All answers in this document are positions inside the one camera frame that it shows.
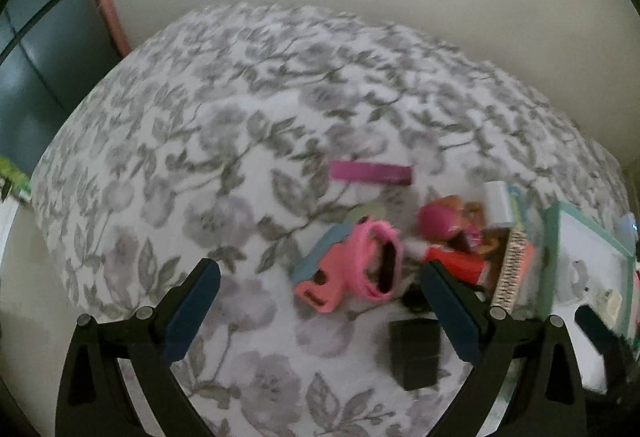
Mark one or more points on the grey floral bedsheet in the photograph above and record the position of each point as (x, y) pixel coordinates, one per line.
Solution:
(225, 142)

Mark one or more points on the white device with blue light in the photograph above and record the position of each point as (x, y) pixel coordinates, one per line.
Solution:
(629, 223)

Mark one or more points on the salmon silicone watch case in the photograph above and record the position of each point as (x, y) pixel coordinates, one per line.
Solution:
(320, 289)

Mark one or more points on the pink silicone watch case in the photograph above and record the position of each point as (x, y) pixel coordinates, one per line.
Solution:
(365, 237)

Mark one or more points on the pale yellow green case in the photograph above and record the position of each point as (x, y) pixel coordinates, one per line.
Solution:
(367, 212)

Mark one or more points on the green packet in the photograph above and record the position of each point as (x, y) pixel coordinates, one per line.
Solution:
(12, 177)

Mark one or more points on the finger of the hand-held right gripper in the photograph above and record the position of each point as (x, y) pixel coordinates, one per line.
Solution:
(595, 332)

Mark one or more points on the pink haired toy doll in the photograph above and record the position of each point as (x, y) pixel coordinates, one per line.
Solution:
(442, 219)

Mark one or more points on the blue silicone watch case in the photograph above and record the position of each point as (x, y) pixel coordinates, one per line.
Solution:
(320, 249)

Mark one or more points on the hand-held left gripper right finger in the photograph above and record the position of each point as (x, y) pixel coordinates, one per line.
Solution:
(450, 312)

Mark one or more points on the black small box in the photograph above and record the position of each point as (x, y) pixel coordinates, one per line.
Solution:
(415, 354)

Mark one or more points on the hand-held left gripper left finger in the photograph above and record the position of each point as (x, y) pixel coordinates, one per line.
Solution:
(192, 312)

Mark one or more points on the dark wardrobe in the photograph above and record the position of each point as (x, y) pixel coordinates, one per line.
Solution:
(40, 67)

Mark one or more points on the magenta flat bar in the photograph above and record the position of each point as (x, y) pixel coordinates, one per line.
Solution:
(370, 173)

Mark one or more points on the white plastic holder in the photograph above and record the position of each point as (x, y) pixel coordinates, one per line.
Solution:
(609, 303)

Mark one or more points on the red white small toy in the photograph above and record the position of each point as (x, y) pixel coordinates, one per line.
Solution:
(457, 264)

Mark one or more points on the teal rimmed white box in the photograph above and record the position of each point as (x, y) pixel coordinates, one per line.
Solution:
(585, 247)

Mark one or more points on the pink rolled mat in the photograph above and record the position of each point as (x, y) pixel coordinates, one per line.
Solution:
(107, 12)

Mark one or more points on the white charger cube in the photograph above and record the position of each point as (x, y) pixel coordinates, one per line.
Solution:
(497, 202)

